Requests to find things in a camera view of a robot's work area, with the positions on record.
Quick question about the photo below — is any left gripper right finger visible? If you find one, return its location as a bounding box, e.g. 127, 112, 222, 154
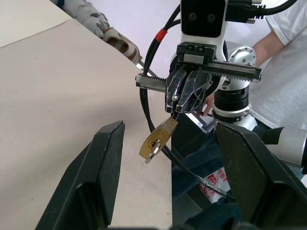
215, 121, 307, 230

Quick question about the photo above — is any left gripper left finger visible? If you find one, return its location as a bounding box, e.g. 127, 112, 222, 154
35, 120, 126, 230

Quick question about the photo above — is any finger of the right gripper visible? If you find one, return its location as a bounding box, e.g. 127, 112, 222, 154
176, 69, 212, 114
165, 68, 188, 114

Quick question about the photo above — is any small brass padlock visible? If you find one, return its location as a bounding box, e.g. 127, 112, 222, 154
139, 112, 179, 161

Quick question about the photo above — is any small silver key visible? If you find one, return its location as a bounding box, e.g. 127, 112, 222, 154
144, 141, 162, 165

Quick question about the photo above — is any person's bare hand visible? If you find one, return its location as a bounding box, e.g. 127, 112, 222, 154
202, 93, 216, 117

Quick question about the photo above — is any black table side panel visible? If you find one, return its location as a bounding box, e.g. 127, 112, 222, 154
171, 112, 217, 159

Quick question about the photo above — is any white red-printed plastic bag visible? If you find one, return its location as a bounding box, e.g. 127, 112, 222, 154
196, 167, 232, 205

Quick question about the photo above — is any person in white shirt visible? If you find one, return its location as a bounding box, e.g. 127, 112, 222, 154
247, 0, 307, 131

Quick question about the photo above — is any grey fabric bundle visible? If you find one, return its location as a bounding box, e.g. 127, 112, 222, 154
51, 0, 111, 39

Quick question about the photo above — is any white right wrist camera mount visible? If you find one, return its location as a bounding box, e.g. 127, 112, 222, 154
179, 0, 228, 61

